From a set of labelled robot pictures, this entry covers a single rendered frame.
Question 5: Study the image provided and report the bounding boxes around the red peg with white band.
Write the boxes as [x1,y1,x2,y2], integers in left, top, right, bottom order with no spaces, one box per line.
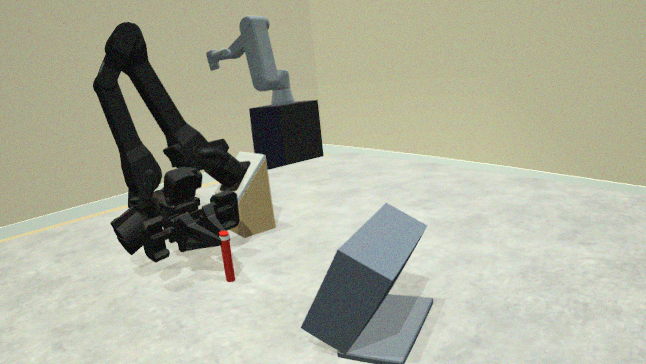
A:
[219,230,235,282]

